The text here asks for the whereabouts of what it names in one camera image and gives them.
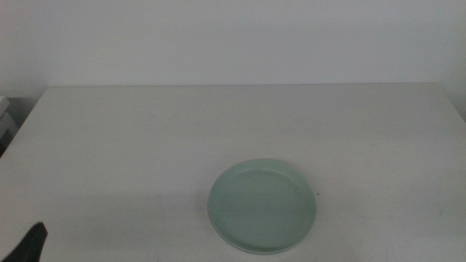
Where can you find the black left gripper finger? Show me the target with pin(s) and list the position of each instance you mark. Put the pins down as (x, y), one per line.
(29, 245)

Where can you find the pale green shallow bowl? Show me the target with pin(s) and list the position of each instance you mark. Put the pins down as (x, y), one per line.
(262, 205)

